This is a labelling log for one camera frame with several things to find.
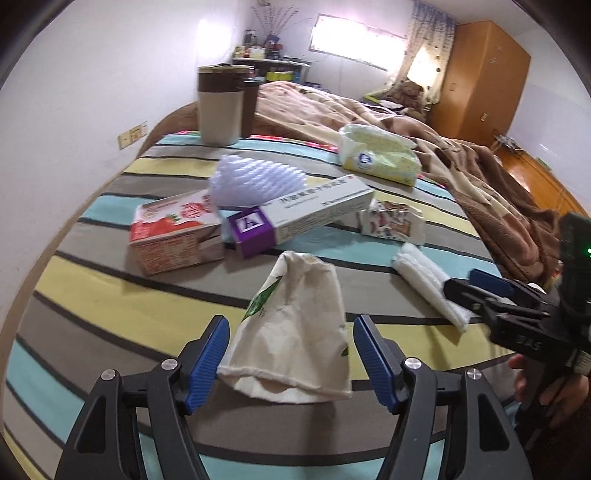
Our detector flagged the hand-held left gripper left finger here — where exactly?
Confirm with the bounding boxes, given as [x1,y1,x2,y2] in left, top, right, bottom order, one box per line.
[54,315,230,480]

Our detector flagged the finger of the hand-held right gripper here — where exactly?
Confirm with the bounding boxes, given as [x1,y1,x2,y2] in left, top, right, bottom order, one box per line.
[443,278,546,322]
[468,269,552,305]

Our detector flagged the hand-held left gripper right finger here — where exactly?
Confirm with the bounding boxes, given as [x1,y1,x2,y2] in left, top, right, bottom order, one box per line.
[353,315,522,480]

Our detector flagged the white tissue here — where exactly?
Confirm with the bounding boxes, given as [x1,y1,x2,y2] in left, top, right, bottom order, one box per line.
[392,243,476,333]

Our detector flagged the paper cup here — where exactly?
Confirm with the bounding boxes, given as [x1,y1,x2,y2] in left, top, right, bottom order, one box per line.
[217,250,354,404]

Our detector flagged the patterned tissue pack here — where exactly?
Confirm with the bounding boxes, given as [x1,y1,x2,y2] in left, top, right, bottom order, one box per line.
[359,198,426,245]

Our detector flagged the pink strawberry carton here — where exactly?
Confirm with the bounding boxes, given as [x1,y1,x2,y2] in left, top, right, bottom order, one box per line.
[129,190,227,276]

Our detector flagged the white and purple medicine box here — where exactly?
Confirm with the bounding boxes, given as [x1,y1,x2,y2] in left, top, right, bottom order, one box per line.
[222,174,376,259]

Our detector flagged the white foam fruit net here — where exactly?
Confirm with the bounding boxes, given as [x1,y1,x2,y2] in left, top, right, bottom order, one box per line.
[208,154,305,210]

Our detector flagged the person's right hand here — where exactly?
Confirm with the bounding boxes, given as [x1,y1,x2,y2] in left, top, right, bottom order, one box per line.
[509,356,591,428]

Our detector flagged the striped tablecloth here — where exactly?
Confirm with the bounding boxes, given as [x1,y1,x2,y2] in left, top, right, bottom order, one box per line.
[0,131,546,480]

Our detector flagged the wooden bed headboard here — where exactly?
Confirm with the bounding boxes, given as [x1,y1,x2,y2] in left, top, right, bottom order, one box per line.
[501,148,585,219]

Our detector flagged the brown patterned blanket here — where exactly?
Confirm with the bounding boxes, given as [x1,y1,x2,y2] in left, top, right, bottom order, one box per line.
[139,80,561,296]

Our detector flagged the green tissue pack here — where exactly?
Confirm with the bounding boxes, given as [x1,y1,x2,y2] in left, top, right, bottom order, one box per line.
[337,124,422,186]

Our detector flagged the brown teddy bear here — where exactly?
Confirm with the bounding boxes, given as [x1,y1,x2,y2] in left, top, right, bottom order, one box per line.
[388,80,428,121]

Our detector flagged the wooden wardrobe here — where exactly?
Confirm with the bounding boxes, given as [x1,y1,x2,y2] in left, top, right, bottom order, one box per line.
[427,19,532,148]

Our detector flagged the patterned curtain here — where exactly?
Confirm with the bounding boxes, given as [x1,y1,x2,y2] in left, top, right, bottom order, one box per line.
[397,0,455,104]

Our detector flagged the brown and beige thermos cup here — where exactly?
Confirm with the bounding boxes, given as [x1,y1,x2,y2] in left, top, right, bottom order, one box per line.
[198,65,259,145]

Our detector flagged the barred window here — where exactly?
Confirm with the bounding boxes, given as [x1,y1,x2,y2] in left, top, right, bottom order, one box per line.
[310,14,409,72]

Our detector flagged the cluttered wooden shelf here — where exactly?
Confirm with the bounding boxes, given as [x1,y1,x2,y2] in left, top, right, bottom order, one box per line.
[233,44,312,86]

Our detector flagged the dried branches in vase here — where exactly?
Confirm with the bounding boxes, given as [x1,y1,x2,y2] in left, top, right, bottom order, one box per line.
[252,2,315,47]

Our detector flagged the beige wall socket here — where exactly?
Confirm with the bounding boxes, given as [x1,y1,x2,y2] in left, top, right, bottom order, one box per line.
[117,121,149,150]

